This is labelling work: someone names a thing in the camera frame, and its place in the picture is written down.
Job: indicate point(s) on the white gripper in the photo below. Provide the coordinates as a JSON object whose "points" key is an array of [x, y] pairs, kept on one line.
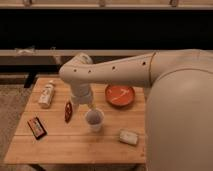
{"points": [[82, 94]]}

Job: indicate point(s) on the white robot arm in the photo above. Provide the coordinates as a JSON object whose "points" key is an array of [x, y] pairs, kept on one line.
{"points": [[179, 107]]}

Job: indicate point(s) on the orange ceramic bowl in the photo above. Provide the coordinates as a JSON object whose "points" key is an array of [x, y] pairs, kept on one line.
{"points": [[119, 96]]}

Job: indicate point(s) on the white paper cup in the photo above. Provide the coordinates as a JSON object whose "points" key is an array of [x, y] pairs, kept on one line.
{"points": [[94, 119]]}

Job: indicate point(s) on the white plastic bottle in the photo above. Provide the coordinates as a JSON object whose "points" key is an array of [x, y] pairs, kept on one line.
{"points": [[47, 95]]}

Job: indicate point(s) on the wooden table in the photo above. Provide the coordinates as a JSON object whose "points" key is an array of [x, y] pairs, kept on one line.
{"points": [[73, 142]]}

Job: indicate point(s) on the red black snack packet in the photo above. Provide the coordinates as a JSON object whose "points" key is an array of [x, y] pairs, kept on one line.
{"points": [[37, 128]]}

